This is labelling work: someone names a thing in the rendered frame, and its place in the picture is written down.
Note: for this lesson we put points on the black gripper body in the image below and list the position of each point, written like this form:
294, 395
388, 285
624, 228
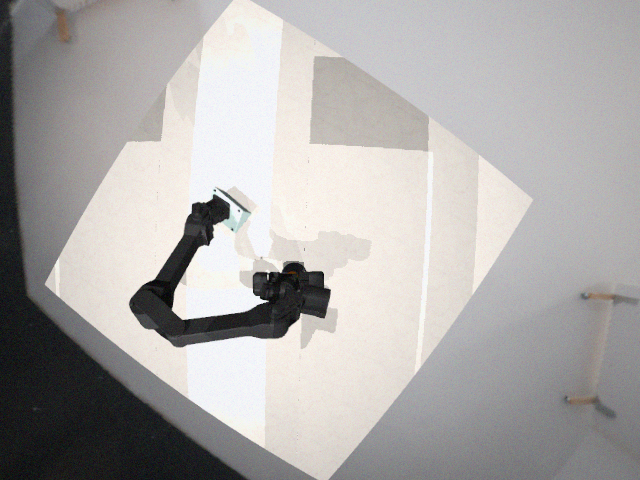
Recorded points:
315, 278

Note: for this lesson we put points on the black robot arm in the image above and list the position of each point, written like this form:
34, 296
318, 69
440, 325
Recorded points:
152, 304

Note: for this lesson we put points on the black stepped round pedestal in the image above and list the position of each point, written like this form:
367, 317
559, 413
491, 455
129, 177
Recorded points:
295, 267

